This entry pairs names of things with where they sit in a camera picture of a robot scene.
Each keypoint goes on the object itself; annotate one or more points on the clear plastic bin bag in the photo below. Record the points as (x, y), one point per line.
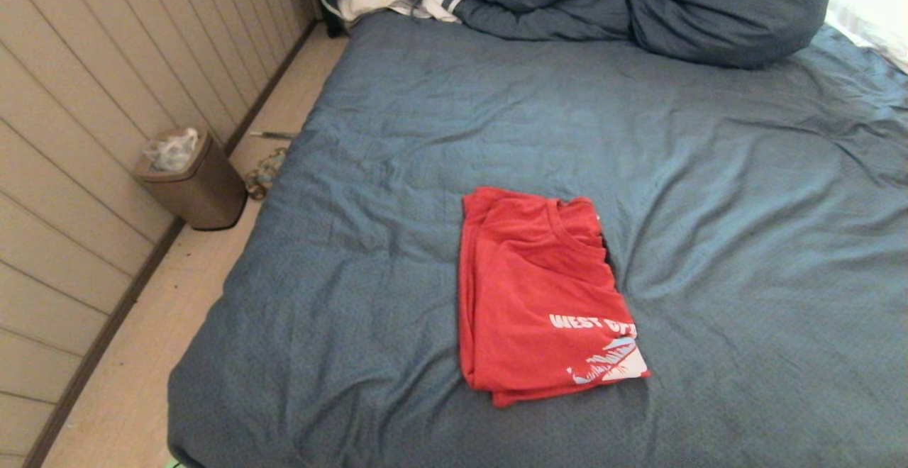
(170, 152)

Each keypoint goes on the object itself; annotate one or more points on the brown waste bin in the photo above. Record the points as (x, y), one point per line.
(202, 195)

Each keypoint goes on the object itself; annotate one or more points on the white pillow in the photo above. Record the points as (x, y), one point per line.
(876, 21)

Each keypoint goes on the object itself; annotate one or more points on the blue crumpled duvet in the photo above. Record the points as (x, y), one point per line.
(674, 7)

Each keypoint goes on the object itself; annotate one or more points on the red t-shirt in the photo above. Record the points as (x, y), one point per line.
(539, 298)

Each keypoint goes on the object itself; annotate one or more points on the thin metal tool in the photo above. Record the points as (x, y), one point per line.
(273, 135)

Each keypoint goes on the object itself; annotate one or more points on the blue-grey bed sheet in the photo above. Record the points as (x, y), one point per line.
(745, 205)

